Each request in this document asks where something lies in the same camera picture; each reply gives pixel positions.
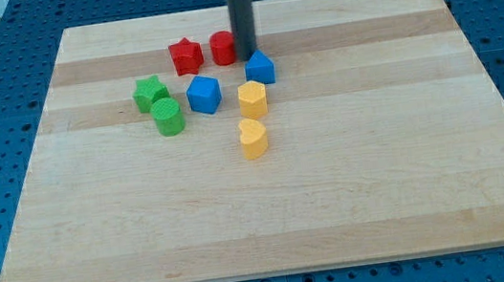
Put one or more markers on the blue cube block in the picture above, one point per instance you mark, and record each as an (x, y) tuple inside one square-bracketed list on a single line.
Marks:
[(204, 95)]

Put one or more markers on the yellow heart block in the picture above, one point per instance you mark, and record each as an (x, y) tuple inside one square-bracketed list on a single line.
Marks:
[(253, 138)]

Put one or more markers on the yellow hexagon block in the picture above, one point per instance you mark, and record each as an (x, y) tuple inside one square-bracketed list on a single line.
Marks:
[(252, 98)]

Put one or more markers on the blue triangular prism block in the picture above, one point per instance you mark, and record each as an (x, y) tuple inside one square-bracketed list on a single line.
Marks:
[(260, 68)]

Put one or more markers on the green cylinder block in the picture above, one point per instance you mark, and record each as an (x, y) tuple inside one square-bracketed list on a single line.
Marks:
[(168, 116)]

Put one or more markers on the red cylinder block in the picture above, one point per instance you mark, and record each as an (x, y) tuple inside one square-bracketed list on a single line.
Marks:
[(222, 48)]

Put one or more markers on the red star block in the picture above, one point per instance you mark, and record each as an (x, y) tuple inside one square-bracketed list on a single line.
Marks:
[(187, 57)]

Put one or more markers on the green star block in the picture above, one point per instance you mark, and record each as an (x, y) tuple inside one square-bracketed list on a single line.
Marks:
[(148, 91)]

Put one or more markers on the wooden board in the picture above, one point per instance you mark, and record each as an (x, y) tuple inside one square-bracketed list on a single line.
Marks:
[(386, 142)]

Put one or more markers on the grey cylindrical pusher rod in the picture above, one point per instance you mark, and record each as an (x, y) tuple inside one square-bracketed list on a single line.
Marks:
[(242, 26)]

